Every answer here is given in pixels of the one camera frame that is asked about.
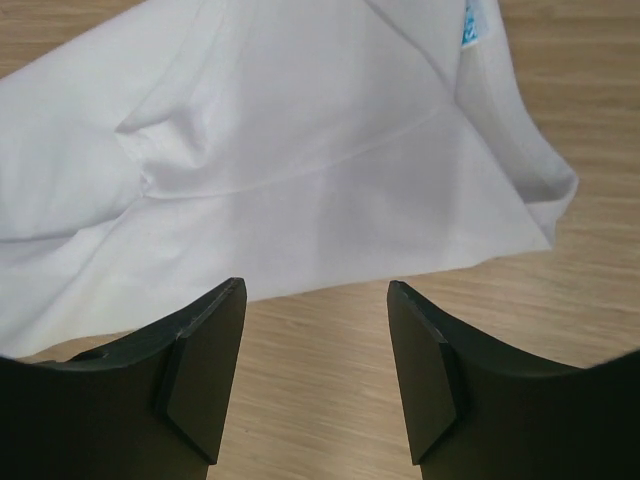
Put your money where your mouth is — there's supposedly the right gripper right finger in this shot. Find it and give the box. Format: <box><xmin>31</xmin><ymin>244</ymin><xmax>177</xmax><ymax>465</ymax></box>
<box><xmin>387</xmin><ymin>281</ymin><xmax>639</xmax><ymax>479</ymax></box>

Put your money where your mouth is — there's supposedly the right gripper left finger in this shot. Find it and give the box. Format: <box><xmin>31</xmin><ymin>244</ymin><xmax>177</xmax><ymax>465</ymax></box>
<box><xmin>1</xmin><ymin>278</ymin><xmax>247</xmax><ymax>479</ymax></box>

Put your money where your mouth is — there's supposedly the white t shirt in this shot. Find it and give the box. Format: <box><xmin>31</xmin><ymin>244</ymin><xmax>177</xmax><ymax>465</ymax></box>
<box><xmin>1</xmin><ymin>1</ymin><xmax>578</xmax><ymax>357</ymax></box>

